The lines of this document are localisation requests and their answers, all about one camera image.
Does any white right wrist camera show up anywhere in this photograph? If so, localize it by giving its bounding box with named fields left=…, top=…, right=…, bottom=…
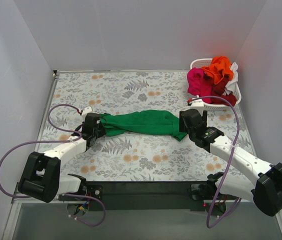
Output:
left=187, top=98, right=204, bottom=116

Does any magenta t-shirt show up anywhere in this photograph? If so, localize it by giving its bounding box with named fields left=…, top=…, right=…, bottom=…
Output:
left=187, top=67, right=212, bottom=97

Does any dark red t-shirt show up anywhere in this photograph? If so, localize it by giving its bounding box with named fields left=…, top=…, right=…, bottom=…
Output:
left=201, top=74, right=237, bottom=107

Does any green t-shirt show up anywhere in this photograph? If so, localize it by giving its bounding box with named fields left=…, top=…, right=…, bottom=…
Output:
left=100, top=110, right=187, bottom=142

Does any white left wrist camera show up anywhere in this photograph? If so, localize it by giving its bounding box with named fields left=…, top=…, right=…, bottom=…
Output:
left=80, top=106, right=93, bottom=118

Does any white t-shirt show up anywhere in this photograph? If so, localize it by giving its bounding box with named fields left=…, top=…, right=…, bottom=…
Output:
left=222, top=62, right=238, bottom=96

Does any orange t-shirt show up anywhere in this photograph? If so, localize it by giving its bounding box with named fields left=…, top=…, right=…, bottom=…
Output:
left=201, top=56, right=234, bottom=85

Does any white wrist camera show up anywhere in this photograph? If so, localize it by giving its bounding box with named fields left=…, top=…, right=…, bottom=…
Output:
left=187, top=98, right=204, bottom=116
left=80, top=106, right=93, bottom=118

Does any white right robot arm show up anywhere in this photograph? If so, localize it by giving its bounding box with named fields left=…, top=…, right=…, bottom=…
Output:
left=179, top=109, right=282, bottom=217

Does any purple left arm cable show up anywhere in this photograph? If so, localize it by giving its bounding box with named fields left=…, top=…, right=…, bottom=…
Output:
left=0, top=104, right=107, bottom=228

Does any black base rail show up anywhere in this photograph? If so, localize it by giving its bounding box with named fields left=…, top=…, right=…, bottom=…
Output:
left=77, top=180, right=217, bottom=212

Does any white perforated laundry basket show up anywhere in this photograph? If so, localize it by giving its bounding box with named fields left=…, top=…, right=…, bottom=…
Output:
left=190, top=58, right=242, bottom=111

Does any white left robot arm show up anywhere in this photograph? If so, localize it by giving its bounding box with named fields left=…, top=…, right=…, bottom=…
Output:
left=18, top=112, right=106, bottom=203

